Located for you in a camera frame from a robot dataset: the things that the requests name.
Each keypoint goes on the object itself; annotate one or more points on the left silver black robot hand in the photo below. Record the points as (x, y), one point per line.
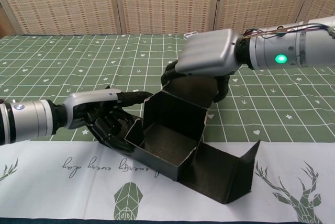
(86, 99)

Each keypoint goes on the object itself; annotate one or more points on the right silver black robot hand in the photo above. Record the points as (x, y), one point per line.
(209, 51)

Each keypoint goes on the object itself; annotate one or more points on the green grid deer tablecloth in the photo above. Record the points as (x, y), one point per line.
(52, 64)

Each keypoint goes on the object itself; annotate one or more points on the black folding cardboard box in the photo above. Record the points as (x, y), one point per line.
(167, 145)

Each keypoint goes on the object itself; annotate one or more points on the white folding stand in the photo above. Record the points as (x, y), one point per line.
(191, 34)

